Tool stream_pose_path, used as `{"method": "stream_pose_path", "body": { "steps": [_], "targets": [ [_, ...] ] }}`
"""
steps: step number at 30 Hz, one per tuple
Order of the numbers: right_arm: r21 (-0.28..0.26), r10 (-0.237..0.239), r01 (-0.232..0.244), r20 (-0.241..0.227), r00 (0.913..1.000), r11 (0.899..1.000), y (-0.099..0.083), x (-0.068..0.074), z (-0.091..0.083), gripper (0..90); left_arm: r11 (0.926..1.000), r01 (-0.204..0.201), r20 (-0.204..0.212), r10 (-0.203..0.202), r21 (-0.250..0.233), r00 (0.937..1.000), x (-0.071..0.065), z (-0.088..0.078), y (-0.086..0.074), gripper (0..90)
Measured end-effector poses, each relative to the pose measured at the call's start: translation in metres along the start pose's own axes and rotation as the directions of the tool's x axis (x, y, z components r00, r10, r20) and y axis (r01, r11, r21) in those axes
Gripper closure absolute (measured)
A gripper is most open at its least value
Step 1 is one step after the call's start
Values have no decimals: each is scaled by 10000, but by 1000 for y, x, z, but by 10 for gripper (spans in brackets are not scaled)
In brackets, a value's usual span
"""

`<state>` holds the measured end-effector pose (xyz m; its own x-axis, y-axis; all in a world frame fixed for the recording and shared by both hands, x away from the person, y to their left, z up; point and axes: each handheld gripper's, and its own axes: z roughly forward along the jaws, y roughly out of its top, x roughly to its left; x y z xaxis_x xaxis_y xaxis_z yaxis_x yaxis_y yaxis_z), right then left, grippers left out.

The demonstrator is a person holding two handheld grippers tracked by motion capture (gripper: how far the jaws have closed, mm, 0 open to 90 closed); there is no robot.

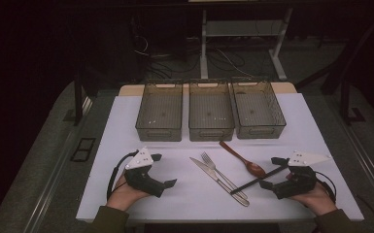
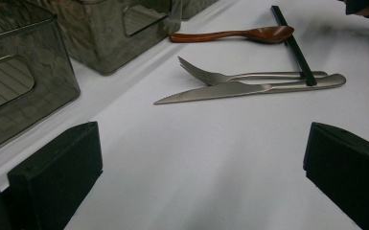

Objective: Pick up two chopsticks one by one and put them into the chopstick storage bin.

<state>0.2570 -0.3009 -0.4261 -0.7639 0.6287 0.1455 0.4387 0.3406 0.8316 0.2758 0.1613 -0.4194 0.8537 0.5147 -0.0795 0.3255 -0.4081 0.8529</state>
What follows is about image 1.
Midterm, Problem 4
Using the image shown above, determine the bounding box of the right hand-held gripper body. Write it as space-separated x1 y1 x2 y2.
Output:
271 150 333 200

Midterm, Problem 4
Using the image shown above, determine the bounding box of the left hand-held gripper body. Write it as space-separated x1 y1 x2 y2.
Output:
124 147 167 198

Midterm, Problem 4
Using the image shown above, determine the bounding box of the black chopstick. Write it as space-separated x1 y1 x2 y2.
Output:
230 166 289 195
230 165 289 194

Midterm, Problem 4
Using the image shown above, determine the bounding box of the brown wooden spoon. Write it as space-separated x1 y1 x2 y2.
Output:
219 140 267 179

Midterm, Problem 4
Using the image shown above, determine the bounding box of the metal table knife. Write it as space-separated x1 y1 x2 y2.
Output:
188 156 251 208

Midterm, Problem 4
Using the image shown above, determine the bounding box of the metal fork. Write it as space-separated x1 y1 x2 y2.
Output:
200 151 250 200

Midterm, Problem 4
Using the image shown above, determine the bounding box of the clear brown plastic bin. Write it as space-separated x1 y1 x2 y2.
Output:
135 82 184 143
230 79 288 140
187 81 236 143

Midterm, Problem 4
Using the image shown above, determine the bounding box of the person's left hand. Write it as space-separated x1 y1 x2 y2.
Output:
106 174 152 213

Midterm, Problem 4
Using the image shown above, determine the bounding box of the person's right hand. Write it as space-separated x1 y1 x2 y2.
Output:
288 183 338 216

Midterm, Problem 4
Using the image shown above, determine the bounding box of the white table mat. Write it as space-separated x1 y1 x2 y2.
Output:
76 92 365 223

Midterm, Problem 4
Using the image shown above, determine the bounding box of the black metal stand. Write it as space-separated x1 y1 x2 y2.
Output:
339 77 367 125

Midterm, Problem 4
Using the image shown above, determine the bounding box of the right hand-held gripper cable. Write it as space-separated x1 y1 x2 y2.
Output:
314 170 338 203

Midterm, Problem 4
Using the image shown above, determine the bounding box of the hand-held gripper cable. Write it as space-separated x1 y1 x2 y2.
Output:
106 149 140 202
314 170 338 203

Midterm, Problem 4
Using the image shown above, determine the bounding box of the left hand-held gripper cable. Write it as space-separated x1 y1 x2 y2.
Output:
106 149 140 202

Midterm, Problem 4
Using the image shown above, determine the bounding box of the black rectangular floor frame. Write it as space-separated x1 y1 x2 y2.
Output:
70 137 97 163

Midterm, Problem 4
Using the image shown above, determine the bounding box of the metal floor rail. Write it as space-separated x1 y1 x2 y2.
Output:
343 119 374 212
22 96 93 233

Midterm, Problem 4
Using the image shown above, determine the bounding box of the tangle of floor cables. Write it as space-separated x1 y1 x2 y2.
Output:
132 33 256 81

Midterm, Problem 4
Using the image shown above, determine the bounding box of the white desk frame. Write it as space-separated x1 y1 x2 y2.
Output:
199 8 294 82

